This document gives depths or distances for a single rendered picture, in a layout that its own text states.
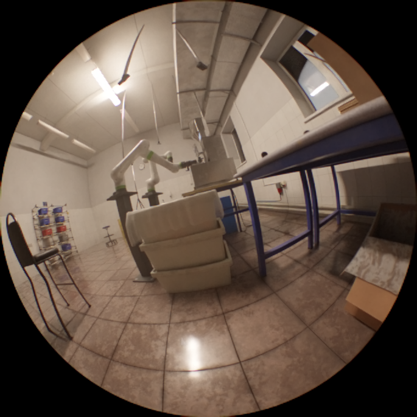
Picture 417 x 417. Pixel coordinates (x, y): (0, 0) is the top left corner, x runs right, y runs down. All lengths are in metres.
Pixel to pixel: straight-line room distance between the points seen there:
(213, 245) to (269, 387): 0.83
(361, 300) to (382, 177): 1.31
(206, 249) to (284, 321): 0.63
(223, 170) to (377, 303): 1.51
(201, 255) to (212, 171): 0.86
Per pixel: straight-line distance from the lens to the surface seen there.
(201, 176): 1.32
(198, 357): 0.72
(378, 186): 1.73
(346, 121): 0.31
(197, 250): 0.82
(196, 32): 3.00
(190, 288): 1.02
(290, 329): 0.73
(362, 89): 0.54
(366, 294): 0.61
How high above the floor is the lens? 0.65
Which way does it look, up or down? 5 degrees down
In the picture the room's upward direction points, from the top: 15 degrees counter-clockwise
